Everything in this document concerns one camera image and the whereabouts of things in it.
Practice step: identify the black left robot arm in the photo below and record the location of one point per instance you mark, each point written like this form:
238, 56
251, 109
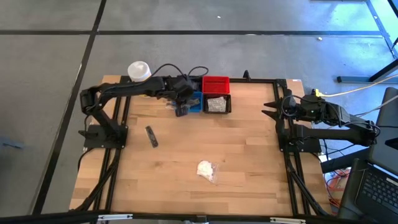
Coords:
124, 88

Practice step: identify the grey floor object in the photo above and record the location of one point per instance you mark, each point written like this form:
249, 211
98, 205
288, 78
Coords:
12, 143

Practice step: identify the black table frame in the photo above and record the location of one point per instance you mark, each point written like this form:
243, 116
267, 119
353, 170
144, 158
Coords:
255, 80

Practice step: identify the yellow canister with white lid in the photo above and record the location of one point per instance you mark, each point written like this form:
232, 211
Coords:
139, 71

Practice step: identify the red plastic basket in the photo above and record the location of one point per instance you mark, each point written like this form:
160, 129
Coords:
216, 85

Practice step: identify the black monitor back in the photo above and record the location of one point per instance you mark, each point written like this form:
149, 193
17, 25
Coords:
388, 140

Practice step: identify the grey metal bar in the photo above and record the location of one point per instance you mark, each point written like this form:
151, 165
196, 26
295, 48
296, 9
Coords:
151, 137

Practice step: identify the black plastic basket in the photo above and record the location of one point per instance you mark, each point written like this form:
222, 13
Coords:
205, 105

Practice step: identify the black overhead rig bar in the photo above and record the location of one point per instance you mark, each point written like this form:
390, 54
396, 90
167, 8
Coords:
46, 217

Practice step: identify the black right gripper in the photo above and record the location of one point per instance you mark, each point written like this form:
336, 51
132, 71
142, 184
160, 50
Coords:
300, 109

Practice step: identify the clear bag of cotton swabs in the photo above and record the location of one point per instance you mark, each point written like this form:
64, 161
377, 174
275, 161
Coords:
205, 169

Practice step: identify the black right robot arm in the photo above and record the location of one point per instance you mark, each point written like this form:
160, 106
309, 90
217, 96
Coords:
342, 133

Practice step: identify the small black mount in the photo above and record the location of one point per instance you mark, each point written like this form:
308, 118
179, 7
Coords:
247, 74

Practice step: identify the blue plastic basket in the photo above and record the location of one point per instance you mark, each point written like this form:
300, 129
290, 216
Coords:
199, 109

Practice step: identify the black laptop with keyboard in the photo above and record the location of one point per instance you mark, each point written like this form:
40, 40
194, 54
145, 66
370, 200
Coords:
376, 189

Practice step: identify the black metal stand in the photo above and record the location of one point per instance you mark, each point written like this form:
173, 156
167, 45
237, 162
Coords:
351, 79

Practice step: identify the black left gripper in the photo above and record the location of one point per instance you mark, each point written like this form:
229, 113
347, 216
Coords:
180, 87

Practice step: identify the white printed bandage wrapper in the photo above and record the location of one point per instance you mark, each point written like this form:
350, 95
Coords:
216, 104

